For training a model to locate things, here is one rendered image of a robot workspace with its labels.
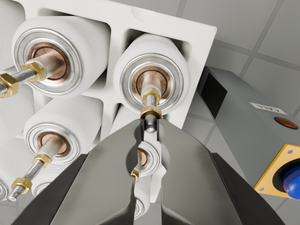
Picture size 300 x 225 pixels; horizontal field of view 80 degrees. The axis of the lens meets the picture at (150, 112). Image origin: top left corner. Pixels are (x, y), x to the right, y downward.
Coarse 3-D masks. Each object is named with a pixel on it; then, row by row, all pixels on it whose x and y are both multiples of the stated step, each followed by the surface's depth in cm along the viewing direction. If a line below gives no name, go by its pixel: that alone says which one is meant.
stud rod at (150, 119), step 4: (148, 96) 17; (152, 96) 17; (148, 100) 17; (152, 100) 17; (148, 104) 16; (152, 104) 16; (148, 116) 14; (152, 116) 14; (148, 120) 13; (152, 120) 14; (156, 120) 14; (144, 124) 13; (148, 124) 13; (152, 124) 13; (156, 124) 14; (144, 128) 13; (148, 128) 13; (152, 128) 13; (156, 128) 13; (148, 132) 13; (152, 132) 13
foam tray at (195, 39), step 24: (24, 0) 24; (48, 0) 24; (72, 0) 24; (96, 0) 24; (120, 24) 25; (144, 24) 25; (168, 24) 25; (192, 24) 25; (120, 48) 26; (192, 48) 26; (0, 72) 28; (192, 72) 28; (48, 96) 32; (96, 96) 30; (192, 96) 30; (168, 120) 33; (96, 144) 35
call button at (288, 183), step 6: (294, 168) 19; (288, 174) 19; (294, 174) 18; (288, 180) 18; (294, 180) 18; (288, 186) 18; (294, 186) 18; (288, 192) 19; (294, 192) 18; (294, 198) 19
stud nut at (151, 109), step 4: (144, 108) 15; (148, 108) 14; (152, 108) 14; (156, 108) 15; (144, 112) 14; (148, 112) 14; (152, 112) 14; (156, 112) 14; (160, 112) 14; (140, 116) 14; (144, 116) 14; (156, 116) 14; (160, 116) 14
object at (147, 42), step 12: (144, 36) 27; (156, 36) 26; (132, 48) 20; (144, 48) 20; (156, 48) 20; (168, 48) 20; (120, 60) 21; (180, 60) 20; (120, 72) 21; (120, 96) 22; (132, 108) 23
